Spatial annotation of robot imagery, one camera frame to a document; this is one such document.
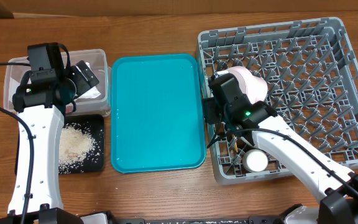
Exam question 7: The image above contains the white napkin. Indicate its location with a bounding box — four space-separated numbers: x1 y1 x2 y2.
76 61 102 100

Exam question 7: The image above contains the pink bowl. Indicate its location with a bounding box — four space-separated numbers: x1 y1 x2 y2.
227 66 268 104

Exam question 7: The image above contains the cream cup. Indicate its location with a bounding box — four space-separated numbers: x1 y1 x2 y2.
242 149 269 172

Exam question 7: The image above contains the white rice pile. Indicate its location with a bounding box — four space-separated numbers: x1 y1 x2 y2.
58 122 103 174

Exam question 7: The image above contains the white round plate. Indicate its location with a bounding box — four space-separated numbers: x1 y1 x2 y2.
211 70 229 80

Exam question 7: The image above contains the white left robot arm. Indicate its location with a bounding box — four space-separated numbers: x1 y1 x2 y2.
0 65 114 223

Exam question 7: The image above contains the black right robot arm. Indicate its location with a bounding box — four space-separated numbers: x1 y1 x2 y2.
202 96 358 223

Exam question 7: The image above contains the grey dishwasher rack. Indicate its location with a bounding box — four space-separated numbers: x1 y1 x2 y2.
196 17 358 169

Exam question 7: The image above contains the clear plastic bin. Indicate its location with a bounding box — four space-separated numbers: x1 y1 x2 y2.
3 49 111 116

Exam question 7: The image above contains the black flat tray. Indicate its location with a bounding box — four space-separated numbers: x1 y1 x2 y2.
14 113 106 175

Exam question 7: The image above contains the teal serving tray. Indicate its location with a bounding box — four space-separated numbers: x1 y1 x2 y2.
111 54 206 174

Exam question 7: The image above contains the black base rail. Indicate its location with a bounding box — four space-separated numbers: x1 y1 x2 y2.
108 215 284 224

